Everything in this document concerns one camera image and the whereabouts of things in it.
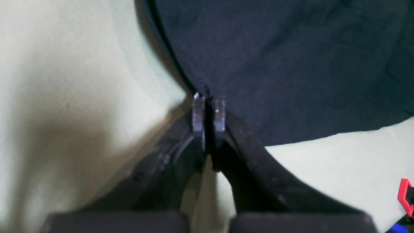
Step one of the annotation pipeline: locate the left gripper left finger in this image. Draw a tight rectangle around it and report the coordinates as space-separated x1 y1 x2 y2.
82 94 205 212

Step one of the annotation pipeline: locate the black T-shirt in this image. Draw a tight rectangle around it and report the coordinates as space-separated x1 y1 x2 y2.
142 0 414 146

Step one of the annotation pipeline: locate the blue orange bar clamp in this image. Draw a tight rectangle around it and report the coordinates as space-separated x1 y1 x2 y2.
387 178 414 233

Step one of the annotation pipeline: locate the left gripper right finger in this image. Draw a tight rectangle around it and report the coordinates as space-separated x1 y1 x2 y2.
212 99 361 214

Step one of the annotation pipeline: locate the pale green table cloth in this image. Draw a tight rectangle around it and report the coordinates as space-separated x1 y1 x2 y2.
0 0 413 233

